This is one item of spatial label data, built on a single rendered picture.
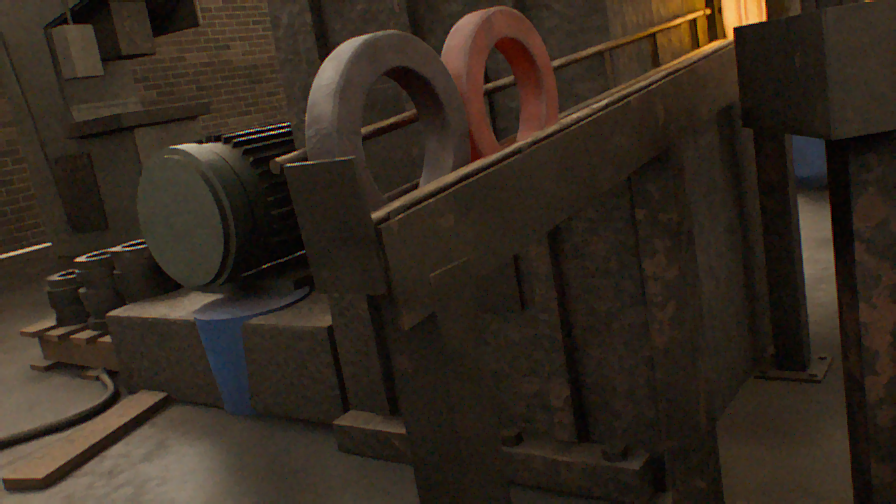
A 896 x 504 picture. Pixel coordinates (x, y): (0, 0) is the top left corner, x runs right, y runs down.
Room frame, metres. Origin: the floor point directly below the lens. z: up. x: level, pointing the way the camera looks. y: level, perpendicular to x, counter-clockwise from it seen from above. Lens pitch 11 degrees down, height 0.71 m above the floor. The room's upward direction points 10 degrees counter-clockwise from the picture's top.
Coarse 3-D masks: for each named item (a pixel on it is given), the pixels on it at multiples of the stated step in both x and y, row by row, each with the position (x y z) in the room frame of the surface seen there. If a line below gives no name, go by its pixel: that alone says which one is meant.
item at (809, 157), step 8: (792, 136) 3.31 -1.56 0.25; (800, 136) 3.30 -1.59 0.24; (800, 144) 3.31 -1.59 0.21; (808, 144) 3.30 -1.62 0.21; (816, 144) 3.29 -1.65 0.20; (824, 144) 3.28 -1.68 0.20; (800, 152) 3.31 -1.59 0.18; (808, 152) 3.30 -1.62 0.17; (816, 152) 3.29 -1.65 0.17; (824, 152) 3.28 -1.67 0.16; (800, 160) 3.31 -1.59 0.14; (808, 160) 3.30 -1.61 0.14; (816, 160) 3.29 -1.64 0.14; (824, 160) 3.28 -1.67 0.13; (800, 168) 3.31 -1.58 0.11; (808, 168) 3.30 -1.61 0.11; (816, 168) 3.29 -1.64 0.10; (824, 168) 3.28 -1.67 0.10; (800, 176) 3.33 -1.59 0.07; (808, 176) 3.30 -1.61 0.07; (816, 176) 3.31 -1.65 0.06; (824, 176) 3.30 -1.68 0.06; (800, 184) 3.43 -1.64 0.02; (808, 184) 3.42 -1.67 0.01; (816, 184) 3.41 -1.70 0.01; (824, 184) 3.40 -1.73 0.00
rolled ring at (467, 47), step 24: (456, 24) 0.80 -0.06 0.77; (480, 24) 0.78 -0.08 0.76; (504, 24) 0.81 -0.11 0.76; (528, 24) 0.85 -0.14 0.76; (456, 48) 0.77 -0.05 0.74; (480, 48) 0.77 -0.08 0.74; (504, 48) 0.85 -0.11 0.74; (528, 48) 0.85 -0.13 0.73; (456, 72) 0.75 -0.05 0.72; (480, 72) 0.77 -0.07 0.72; (528, 72) 0.87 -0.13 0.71; (552, 72) 0.88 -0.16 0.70; (480, 96) 0.76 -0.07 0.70; (528, 96) 0.87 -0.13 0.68; (552, 96) 0.87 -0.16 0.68; (480, 120) 0.76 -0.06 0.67; (528, 120) 0.87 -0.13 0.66; (552, 120) 0.87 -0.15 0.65; (480, 144) 0.75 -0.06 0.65
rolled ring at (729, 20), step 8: (728, 0) 1.47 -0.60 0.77; (736, 0) 1.46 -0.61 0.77; (744, 0) 1.59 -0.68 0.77; (752, 0) 1.58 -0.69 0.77; (760, 0) 1.57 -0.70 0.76; (728, 8) 1.47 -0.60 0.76; (736, 8) 1.46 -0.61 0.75; (744, 8) 1.48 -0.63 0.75; (752, 8) 1.58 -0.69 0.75; (760, 8) 1.57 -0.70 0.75; (728, 16) 1.47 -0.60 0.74; (736, 16) 1.46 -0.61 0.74; (744, 16) 1.47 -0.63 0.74; (752, 16) 1.58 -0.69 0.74; (760, 16) 1.57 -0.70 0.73; (728, 24) 1.47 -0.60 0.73; (736, 24) 1.46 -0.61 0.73; (744, 24) 1.47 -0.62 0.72; (728, 32) 1.48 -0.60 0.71
